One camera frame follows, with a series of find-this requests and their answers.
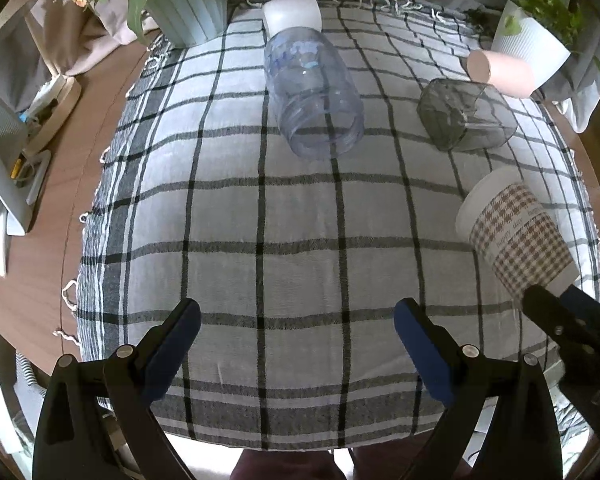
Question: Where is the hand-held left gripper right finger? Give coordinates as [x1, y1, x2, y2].
[394, 298, 564, 480]

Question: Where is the light blue ribbed vase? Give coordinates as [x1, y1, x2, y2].
[142, 0, 229, 49]

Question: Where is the houndstooth paper cup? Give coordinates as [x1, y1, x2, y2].
[455, 166, 581, 301]

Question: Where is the beige cloth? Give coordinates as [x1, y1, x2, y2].
[27, 0, 163, 80]

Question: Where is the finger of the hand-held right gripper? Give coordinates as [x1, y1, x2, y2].
[560, 284, 600, 333]
[522, 284, 600, 391]

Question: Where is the clear plastic jar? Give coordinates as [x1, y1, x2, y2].
[263, 27, 365, 160]

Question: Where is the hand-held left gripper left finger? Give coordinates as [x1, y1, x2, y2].
[32, 298, 202, 480]

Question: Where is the black white checked tablecloth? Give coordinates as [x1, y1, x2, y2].
[55, 0, 600, 453]

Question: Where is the white cup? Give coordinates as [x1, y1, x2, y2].
[261, 0, 324, 40]

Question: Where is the grey transparent cup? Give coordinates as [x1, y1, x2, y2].
[417, 78, 518, 153]

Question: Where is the green potted plant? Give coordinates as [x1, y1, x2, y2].
[504, 0, 600, 75]

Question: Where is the white desktop device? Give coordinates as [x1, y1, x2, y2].
[0, 94, 52, 277]

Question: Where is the pink cup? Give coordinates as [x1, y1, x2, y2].
[466, 49, 537, 98]

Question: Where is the round wooden tray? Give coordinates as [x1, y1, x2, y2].
[22, 74, 83, 159]

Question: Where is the white ribbed plant pot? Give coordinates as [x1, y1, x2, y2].
[491, 0, 572, 92]

